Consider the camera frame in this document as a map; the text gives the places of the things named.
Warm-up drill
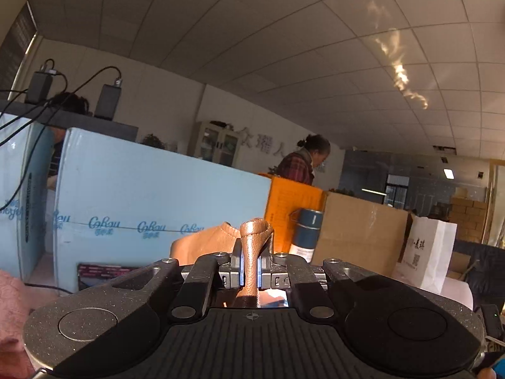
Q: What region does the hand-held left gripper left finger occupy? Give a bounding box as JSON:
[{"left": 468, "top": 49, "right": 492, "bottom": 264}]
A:
[{"left": 110, "top": 241, "right": 243, "bottom": 322}]

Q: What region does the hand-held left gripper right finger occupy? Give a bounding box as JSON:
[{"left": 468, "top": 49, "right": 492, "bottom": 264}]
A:
[{"left": 256, "top": 245, "right": 395, "bottom": 320}]

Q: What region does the tan leather garment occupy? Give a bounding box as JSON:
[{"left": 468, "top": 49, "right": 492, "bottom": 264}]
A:
[{"left": 169, "top": 219, "right": 277, "bottom": 309}]

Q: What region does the blue vacuum bottle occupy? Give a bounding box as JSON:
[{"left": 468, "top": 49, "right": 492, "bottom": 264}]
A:
[{"left": 289, "top": 207, "right": 325, "bottom": 263}]

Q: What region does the orange cardboard box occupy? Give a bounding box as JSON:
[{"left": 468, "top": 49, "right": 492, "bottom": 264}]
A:
[{"left": 258, "top": 173, "right": 328, "bottom": 254}]

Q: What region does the white paper bag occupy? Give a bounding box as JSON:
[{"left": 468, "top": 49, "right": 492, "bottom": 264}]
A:
[{"left": 395, "top": 215, "right": 458, "bottom": 295}]

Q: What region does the brown cardboard box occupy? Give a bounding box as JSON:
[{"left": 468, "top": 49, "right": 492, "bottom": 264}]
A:
[{"left": 312, "top": 191, "right": 413, "bottom": 279}]

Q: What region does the large light blue cardboard box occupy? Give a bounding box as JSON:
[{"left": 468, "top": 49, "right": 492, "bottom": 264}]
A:
[{"left": 53, "top": 127, "right": 273, "bottom": 293}]

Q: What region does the glass door cabinet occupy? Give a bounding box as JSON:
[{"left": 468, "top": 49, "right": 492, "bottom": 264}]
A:
[{"left": 188, "top": 121, "right": 242, "bottom": 167}]

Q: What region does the phone with pink screen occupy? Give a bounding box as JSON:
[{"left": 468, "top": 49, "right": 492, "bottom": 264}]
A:
[{"left": 76, "top": 262, "right": 137, "bottom": 295}]

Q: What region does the potted plant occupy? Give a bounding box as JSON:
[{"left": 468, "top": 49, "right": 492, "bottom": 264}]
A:
[{"left": 140, "top": 133, "right": 167, "bottom": 151}]

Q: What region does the black power adapter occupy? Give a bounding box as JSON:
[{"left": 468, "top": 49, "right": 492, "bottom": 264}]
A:
[
  {"left": 26, "top": 71, "right": 54, "bottom": 105},
  {"left": 94, "top": 83, "right": 122, "bottom": 121}
]

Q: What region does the dark shelf board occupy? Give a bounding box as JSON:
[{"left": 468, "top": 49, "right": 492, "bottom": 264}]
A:
[{"left": 0, "top": 100, "right": 140, "bottom": 143}]

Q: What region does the pink cloth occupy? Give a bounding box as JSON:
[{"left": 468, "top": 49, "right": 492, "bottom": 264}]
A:
[{"left": 0, "top": 270, "right": 38, "bottom": 379}]

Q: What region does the window blind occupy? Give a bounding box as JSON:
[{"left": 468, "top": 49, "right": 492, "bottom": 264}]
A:
[{"left": 0, "top": 2, "right": 38, "bottom": 92}]

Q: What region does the black cable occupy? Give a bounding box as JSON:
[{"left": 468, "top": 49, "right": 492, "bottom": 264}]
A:
[{"left": 0, "top": 66, "right": 123, "bottom": 132}]

